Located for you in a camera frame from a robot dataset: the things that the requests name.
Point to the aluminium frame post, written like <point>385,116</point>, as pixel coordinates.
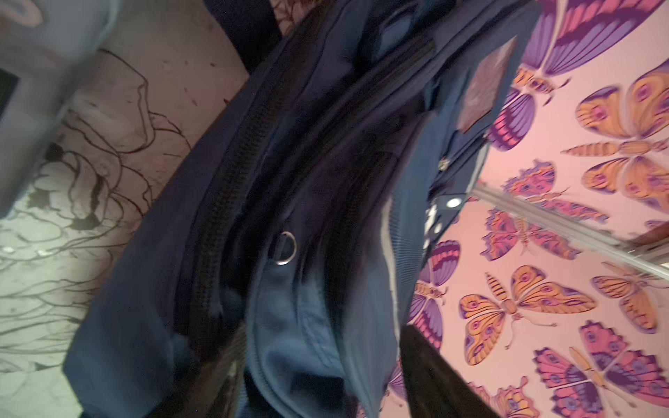
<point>593,239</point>

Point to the white eraser box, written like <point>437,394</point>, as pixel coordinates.
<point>45,48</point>

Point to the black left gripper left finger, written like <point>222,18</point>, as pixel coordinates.
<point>213,388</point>

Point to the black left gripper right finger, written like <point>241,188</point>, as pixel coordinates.
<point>434,389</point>

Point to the navy blue backpack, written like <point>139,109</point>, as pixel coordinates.
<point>302,213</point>

